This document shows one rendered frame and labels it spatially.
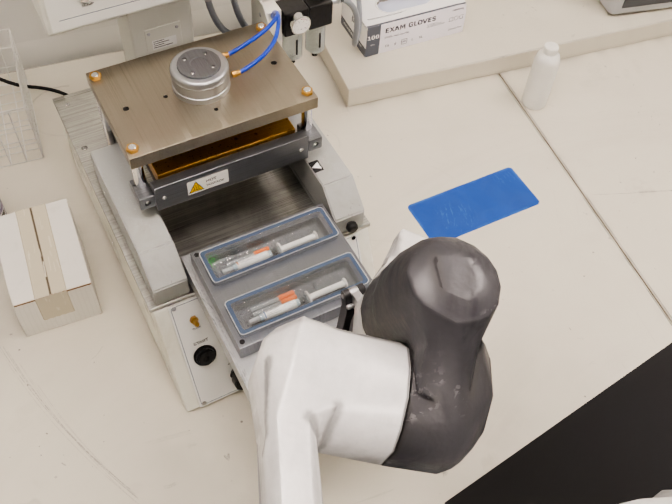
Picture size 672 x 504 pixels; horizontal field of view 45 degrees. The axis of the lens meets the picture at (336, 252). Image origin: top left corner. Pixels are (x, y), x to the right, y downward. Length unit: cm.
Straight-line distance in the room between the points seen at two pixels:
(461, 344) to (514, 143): 105
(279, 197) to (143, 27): 32
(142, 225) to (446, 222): 58
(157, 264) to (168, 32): 37
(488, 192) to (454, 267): 92
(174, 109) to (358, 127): 57
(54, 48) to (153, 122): 72
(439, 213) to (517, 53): 44
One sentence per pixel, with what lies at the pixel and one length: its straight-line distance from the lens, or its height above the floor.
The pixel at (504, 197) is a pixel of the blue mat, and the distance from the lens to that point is 152.
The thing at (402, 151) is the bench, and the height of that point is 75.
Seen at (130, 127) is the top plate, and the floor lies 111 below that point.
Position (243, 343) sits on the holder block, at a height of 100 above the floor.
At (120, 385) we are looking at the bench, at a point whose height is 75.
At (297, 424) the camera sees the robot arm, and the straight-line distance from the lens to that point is 58.
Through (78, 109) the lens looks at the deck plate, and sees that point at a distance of 141.
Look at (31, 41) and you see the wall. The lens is 178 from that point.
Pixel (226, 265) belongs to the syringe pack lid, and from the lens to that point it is 107.
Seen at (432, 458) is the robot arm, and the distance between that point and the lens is 63.
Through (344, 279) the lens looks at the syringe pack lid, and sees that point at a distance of 106.
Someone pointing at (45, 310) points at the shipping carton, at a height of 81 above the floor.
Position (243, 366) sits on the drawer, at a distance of 103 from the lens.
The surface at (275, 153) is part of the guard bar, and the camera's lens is 114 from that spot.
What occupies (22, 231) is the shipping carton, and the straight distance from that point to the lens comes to 138.
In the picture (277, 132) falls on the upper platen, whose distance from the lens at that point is 115.
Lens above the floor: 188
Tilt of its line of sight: 54 degrees down
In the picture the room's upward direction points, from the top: 4 degrees clockwise
